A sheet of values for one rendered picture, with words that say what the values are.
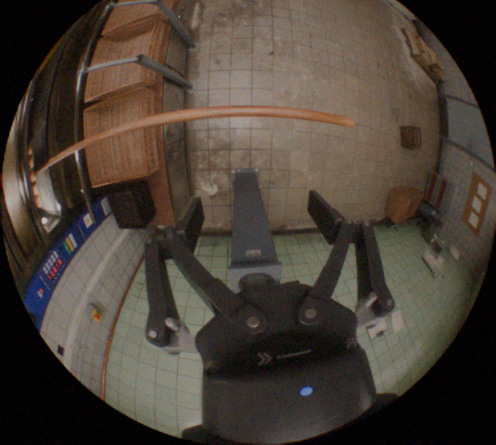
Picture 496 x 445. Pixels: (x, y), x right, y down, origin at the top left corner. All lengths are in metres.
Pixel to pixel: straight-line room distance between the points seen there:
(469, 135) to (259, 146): 4.25
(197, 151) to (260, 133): 0.62
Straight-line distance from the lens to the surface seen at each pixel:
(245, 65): 1.72
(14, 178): 1.05
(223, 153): 1.66
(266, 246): 0.75
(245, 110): 0.42
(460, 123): 4.38
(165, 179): 1.22
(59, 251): 1.14
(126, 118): 1.31
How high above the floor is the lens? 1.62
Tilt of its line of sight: 64 degrees down
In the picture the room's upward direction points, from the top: 173 degrees clockwise
